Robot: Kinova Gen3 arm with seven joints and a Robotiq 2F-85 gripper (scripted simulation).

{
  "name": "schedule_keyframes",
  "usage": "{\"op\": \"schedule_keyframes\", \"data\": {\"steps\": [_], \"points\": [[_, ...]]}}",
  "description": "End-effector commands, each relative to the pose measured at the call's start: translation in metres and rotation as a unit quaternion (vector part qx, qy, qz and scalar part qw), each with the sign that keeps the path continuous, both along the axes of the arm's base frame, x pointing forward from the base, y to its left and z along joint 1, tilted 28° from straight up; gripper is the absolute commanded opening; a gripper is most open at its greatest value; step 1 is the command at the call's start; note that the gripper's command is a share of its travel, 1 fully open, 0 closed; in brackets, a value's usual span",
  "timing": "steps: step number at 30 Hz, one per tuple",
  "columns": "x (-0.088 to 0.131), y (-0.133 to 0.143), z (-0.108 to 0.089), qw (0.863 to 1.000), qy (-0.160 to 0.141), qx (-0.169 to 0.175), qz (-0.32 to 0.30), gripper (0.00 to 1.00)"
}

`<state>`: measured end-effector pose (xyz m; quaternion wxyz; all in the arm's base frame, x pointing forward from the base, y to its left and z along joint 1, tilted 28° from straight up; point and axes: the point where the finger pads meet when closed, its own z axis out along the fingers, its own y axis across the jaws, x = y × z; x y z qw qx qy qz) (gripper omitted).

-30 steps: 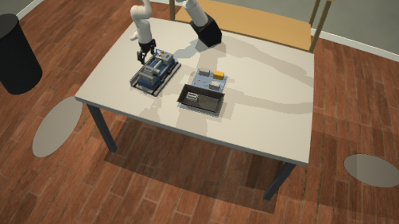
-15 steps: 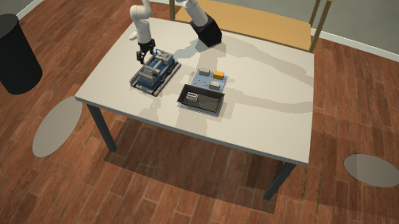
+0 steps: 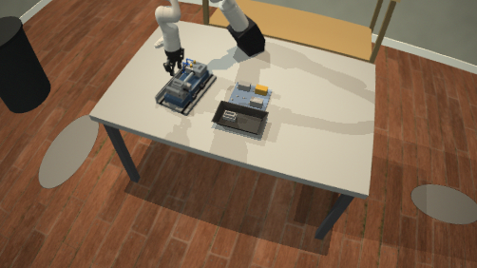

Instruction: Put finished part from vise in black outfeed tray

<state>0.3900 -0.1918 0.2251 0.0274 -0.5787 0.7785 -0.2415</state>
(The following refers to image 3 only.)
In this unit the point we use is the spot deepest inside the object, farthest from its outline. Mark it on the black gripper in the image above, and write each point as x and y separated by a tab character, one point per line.
172	60

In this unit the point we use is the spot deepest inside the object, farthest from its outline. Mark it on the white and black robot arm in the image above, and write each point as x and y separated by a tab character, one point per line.
167	15

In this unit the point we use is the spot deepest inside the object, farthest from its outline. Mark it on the yellow block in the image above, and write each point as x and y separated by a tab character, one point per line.
261	90

